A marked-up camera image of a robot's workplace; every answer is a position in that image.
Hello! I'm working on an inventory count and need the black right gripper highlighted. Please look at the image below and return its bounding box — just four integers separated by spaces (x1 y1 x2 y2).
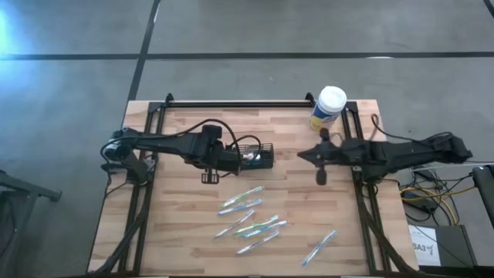
297 129 350 186

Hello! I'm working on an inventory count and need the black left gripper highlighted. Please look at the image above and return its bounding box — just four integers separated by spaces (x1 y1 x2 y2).
196 142 254 185

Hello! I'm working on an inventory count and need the blue packaged toothbrush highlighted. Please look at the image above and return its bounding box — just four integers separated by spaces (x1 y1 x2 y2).
241 219 289 239
301 229 340 267
216 198 264 216

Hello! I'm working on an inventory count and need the wipes canister with white lid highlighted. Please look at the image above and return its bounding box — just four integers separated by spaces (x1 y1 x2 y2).
309 85 348 133

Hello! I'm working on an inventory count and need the black power adapter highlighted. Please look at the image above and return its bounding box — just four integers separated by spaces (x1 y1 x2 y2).
403 191 439 213

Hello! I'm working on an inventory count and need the white paper sheet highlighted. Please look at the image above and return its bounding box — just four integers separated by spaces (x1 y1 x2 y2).
408 225 442 267

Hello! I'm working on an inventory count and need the black flat box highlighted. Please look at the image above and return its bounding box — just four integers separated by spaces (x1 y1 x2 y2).
418 225 479 270

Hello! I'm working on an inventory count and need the black metal stand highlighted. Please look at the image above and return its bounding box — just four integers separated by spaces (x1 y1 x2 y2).
0 169 63 278

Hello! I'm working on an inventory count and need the black wire basket holder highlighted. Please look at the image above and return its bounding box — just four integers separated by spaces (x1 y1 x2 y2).
235 142 275 171

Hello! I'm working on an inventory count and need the black metal table frame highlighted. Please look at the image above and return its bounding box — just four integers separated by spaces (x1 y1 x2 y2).
94 92 420 276

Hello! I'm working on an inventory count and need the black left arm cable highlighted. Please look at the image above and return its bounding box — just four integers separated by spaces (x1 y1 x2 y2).
161 118 264 155

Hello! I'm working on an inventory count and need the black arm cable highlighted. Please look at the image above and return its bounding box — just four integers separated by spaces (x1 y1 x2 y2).
161 118 264 155
370 114 453 144

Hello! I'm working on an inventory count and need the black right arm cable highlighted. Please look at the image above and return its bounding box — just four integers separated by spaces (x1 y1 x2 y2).
370 114 453 144

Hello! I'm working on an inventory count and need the white cable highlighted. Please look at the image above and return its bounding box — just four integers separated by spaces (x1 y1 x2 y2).
395 161 494 175

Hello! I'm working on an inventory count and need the yellow cable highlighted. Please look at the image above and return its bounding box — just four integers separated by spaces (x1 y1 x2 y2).
400 185 476 227

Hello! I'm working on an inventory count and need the black cylindrical post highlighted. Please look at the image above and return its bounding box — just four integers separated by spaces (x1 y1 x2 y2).
472 164 494 229

